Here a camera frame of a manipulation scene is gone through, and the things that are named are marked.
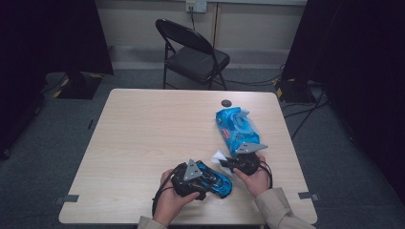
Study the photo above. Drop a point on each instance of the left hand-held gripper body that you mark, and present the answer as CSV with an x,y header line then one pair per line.
x,y
187,184

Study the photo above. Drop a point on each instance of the black stand base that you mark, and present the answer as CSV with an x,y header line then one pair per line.
x,y
294,92
78,87

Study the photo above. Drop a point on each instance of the blue wet wipes pack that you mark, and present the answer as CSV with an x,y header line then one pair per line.
x,y
237,130

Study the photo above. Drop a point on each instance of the beige wall conduit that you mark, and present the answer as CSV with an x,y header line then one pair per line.
x,y
216,25

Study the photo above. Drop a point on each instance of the black folding chair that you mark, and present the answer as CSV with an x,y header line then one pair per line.
x,y
197,62

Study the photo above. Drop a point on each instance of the person's left hand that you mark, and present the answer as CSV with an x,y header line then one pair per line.
x,y
170,206

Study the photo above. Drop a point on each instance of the grey tape strip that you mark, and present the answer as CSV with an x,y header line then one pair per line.
x,y
307,196
68,198

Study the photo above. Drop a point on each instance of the blue toy car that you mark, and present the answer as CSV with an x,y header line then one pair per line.
x,y
219,186

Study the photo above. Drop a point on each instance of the white wall socket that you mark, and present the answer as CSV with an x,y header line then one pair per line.
x,y
196,5

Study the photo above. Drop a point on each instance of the dark curtain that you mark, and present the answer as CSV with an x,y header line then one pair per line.
x,y
359,63
47,31

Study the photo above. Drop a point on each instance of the white wet wipe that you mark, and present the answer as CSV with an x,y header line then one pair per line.
x,y
218,157

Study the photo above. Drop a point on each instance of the dark round table grommet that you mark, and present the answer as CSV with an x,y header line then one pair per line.
x,y
226,103

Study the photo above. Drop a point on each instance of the person's right hand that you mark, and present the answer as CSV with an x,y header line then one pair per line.
x,y
258,183

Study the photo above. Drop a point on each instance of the small black floor strip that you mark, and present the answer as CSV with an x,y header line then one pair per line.
x,y
90,124

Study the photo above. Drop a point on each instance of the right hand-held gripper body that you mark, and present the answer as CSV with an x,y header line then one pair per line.
x,y
246,163

